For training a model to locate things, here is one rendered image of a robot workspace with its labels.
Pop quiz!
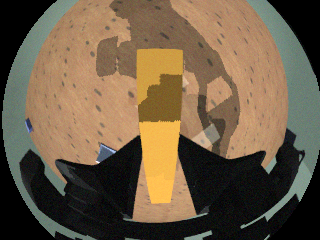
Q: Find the yellow bar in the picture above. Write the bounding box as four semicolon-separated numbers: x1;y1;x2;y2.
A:
136;48;184;204

